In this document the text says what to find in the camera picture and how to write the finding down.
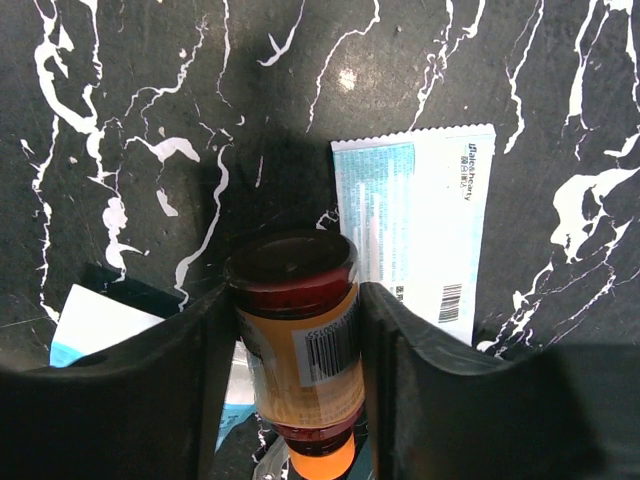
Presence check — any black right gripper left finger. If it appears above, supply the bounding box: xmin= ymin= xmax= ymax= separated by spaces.
xmin=1 ymin=286 xmax=235 ymax=479

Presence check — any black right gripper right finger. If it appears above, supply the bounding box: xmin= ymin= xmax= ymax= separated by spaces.
xmin=359 ymin=283 xmax=639 ymax=479

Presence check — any blue white swab bag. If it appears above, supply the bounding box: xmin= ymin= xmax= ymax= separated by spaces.
xmin=49 ymin=284 xmax=256 ymax=446

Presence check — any brown bottle orange label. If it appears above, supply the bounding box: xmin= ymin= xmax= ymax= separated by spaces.
xmin=225 ymin=230 xmax=365 ymax=479

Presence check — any white blue flat sachet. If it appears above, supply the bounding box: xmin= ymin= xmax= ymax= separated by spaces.
xmin=331 ymin=124 xmax=496 ymax=344

